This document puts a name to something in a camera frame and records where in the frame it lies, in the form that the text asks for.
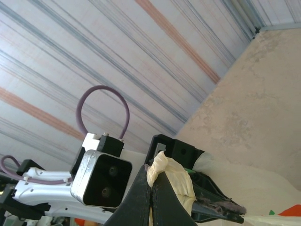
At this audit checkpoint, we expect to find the cream printed plastic bag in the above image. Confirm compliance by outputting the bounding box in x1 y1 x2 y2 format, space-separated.
145 150 301 226

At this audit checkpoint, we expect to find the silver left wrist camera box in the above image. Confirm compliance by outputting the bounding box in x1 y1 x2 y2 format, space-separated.
70 149 133 209

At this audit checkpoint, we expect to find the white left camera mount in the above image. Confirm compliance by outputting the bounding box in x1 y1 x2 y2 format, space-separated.
82 132 125 157

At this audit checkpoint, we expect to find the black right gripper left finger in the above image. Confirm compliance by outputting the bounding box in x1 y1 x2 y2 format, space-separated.
103 164 151 226

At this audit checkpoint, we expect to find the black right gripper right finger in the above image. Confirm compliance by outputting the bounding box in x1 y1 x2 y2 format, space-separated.
150 169 198 226

